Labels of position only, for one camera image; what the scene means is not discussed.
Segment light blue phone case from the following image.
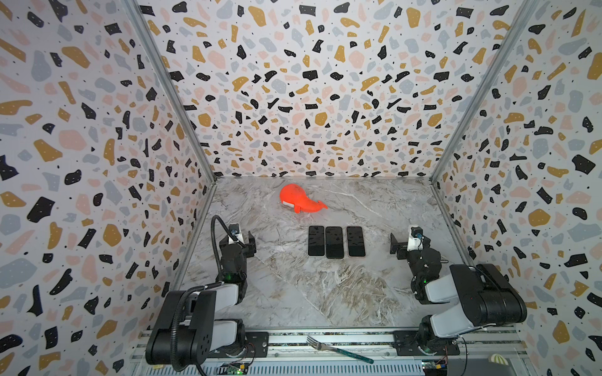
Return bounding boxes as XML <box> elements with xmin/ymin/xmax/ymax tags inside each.
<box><xmin>307</xmin><ymin>225</ymin><xmax>326</xmax><ymax>257</ymax></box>

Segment black phone case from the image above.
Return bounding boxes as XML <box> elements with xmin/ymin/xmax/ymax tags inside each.
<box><xmin>325</xmin><ymin>227</ymin><xmax>344</xmax><ymax>259</ymax></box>

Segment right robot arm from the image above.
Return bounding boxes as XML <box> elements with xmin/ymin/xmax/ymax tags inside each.
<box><xmin>390</xmin><ymin>227</ymin><xmax>528</xmax><ymax>355</ymax></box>

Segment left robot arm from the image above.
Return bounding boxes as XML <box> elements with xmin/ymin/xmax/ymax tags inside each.
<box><xmin>145</xmin><ymin>224</ymin><xmax>256</xmax><ymax>372</ymax></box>

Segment red whale toy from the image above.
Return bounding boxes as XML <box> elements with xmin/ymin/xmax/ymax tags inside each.
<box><xmin>279</xmin><ymin>183</ymin><xmax>328</xmax><ymax>214</ymax></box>

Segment green circuit board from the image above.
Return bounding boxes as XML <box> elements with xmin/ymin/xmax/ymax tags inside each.
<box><xmin>216</xmin><ymin>363</ymin><xmax>249</xmax><ymax>375</ymax></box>

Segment white striped round object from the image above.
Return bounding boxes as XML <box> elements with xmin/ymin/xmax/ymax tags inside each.
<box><xmin>488</xmin><ymin>353</ymin><xmax>510</xmax><ymax>366</ymax></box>

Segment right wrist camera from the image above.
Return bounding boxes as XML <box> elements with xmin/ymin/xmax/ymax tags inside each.
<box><xmin>408</xmin><ymin>226</ymin><xmax>423</xmax><ymax>252</ymax></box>

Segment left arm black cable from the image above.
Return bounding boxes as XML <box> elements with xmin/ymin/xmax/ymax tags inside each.
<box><xmin>210</xmin><ymin>215</ymin><xmax>234</xmax><ymax>283</ymax></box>

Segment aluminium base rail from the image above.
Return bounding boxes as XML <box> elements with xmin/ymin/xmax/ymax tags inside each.
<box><xmin>126</xmin><ymin>326</ymin><xmax>537</xmax><ymax>376</ymax></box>

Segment metal fork green handle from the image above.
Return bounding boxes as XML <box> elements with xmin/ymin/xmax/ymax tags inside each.
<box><xmin>307</xmin><ymin>336</ymin><xmax>375</xmax><ymax>364</ymax></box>

